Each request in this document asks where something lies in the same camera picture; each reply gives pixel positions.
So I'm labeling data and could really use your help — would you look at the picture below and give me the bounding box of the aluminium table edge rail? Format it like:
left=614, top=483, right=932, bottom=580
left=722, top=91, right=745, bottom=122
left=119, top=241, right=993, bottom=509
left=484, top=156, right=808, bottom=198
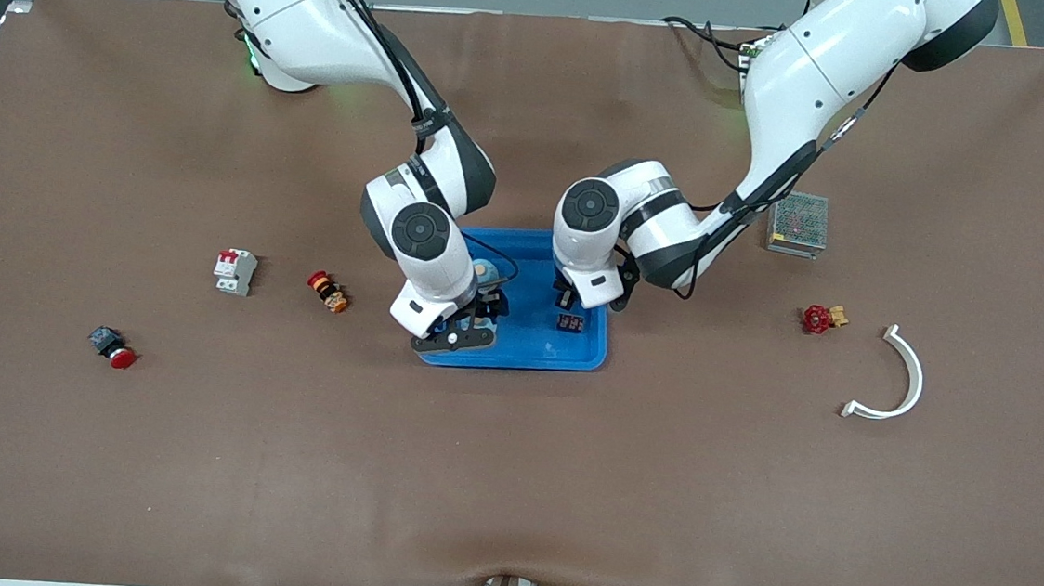
left=202, top=0, right=786, bottom=46

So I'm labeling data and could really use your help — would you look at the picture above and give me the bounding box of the blue plastic tray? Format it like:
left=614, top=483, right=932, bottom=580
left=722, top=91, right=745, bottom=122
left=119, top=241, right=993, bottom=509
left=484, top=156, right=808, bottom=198
left=414, top=219, right=618, bottom=379

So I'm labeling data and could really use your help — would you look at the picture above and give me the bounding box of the red mushroom push button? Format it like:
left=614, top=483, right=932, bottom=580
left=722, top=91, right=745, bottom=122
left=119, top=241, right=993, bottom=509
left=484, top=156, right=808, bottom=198
left=85, top=324, right=141, bottom=371

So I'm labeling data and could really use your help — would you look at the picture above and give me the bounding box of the brown table mat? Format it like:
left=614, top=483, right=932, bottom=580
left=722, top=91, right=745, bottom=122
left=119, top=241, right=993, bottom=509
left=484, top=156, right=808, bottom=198
left=0, top=0, right=1044, bottom=586

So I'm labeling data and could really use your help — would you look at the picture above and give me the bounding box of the white red circuit breaker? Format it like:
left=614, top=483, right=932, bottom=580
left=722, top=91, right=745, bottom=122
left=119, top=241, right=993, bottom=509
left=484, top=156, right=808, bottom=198
left=211, top=247, right=260, bottom=298

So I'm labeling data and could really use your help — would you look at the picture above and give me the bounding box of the brass valve red handwheel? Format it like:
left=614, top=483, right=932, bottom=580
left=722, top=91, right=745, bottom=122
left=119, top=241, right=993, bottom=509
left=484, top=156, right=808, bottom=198
left=801, top=301, right=851, bottom=337

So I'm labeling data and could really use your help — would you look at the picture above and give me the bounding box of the orange black emergency stop switch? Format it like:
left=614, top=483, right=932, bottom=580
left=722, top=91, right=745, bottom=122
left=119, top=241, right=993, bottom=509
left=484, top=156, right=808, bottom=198
left=305, top=269, right=351, bottom=315

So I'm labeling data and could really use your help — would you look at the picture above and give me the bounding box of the white curved plastic clamp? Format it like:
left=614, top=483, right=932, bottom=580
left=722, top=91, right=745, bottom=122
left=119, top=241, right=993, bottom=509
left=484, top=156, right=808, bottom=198
left=840, top=320, right=929, bottom=425

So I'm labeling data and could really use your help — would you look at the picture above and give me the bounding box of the metal mesh power supply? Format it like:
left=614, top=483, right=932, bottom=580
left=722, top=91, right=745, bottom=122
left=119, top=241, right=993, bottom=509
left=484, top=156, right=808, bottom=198
left=764, top=189, right=831, bottom=260

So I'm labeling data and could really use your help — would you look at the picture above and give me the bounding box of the black left arm base cable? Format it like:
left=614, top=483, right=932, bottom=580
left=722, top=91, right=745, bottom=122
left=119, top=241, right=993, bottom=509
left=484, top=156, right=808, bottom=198
left=658, top=13, right=761, bottom=71

